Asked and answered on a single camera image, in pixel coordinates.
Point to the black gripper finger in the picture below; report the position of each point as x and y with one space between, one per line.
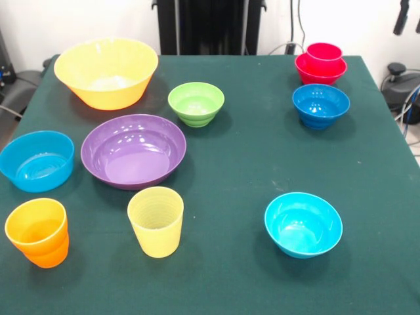
418 26
401 19

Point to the red-pink cup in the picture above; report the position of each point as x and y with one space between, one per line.
325 52

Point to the red-pink bowl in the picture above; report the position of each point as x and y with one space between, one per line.
315 75

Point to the dark blue bowl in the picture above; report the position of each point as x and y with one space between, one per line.
321 111

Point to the green bowl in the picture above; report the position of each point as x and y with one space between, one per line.
196 105

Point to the cyan bowl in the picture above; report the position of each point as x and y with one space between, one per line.
302 229

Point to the large purple bowl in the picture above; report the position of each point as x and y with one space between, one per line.
133 157

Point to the large orange bowl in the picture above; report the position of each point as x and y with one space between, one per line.
98 65

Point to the dark green tablecloth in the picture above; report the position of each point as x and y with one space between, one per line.
229 288

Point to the yellow-green cup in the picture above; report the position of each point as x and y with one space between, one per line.
155 236

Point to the blue ribbed bowl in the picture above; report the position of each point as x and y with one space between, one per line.
36 170

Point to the black device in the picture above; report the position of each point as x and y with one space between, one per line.
6 72

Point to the orange cup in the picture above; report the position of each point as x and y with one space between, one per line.
39 249

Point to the grey pedestal foot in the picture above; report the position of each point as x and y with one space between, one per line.
23 85
403 85

